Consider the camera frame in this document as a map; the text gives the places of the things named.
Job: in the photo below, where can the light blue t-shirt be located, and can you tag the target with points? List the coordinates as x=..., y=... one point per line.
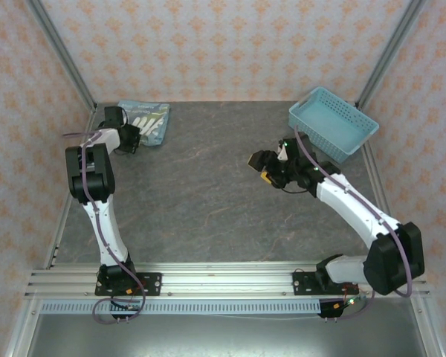
x=152, y=126

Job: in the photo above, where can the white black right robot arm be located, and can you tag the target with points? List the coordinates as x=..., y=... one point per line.
x=357, y=208

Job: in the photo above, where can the light blue plastic basket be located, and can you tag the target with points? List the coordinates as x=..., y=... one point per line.
x=331, y=126

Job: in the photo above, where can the small electronics board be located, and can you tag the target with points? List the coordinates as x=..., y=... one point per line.
x=351, y=300
x=128, y=305

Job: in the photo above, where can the aluminium side rail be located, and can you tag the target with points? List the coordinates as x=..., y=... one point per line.
x=65, y=223
x=379, y=186

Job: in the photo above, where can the aluminium frame post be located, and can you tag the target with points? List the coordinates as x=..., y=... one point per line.
x=389, y=56
x=64, y=56

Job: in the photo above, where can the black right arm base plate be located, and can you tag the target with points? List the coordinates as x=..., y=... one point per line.
x=301, y=282

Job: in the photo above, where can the aluminium mounting rail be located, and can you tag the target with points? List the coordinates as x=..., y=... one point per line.
x=226, y=282

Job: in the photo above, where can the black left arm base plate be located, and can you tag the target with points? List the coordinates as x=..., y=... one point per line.
x=152, y=284

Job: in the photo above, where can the aluminium frame leg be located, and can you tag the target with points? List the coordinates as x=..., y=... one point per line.
x=428, y=327
x=24, y=327

